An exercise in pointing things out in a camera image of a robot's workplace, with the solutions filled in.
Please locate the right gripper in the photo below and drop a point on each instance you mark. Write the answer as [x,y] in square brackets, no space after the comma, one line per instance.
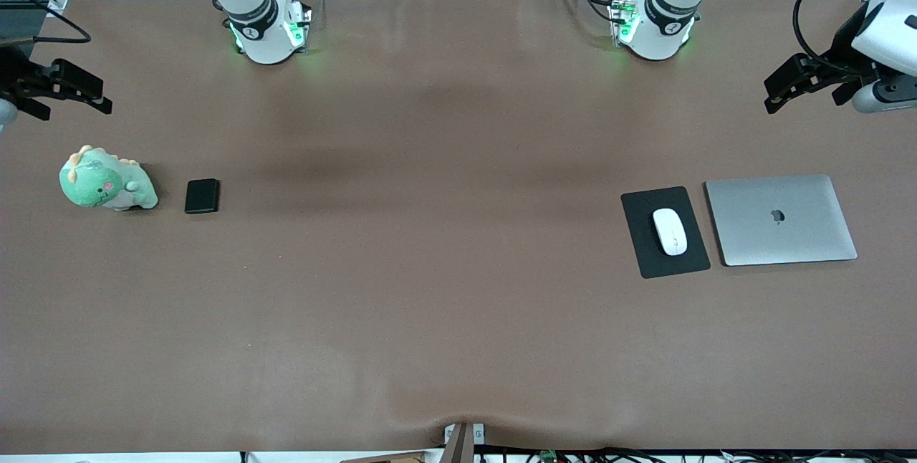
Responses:
[14,74]

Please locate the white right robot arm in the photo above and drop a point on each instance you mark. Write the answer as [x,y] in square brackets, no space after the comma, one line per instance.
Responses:
[251,18]

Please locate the silver laptop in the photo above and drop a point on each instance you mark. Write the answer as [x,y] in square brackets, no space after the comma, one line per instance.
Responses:
[781,234]

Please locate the black mouse pad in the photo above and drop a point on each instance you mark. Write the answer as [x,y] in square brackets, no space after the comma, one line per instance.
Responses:
[637,251]

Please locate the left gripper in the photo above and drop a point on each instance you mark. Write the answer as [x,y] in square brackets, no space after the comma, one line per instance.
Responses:
[842,53]

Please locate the brown table cover mat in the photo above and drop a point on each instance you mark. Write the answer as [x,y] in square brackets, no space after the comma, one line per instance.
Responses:
[358,305]

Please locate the white computer mouse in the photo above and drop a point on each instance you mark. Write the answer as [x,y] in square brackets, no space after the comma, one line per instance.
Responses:
[670,232]

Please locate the small black box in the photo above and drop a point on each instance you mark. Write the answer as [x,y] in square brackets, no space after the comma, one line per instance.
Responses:
[202,196]

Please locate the green dinosaur plush toy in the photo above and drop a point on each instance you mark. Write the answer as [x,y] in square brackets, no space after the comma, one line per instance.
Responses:
[100,183]

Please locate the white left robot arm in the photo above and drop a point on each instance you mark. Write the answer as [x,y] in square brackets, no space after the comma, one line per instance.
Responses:
[666,18]

